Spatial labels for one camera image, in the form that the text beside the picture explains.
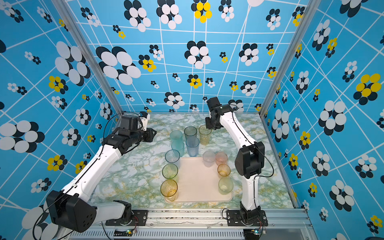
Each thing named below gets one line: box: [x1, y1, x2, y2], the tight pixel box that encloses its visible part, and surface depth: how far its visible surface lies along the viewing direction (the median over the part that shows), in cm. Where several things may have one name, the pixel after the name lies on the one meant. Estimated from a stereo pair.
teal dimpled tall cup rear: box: [170, 129, 184, 143], surface depth 97 cm
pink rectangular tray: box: [174, 157, 233, 203], surface depth 90 cm
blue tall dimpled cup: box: [185, 136, 200, 157], surface depth 95 cm
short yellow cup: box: [217, 163, 231, 179], surface depth 86 cm
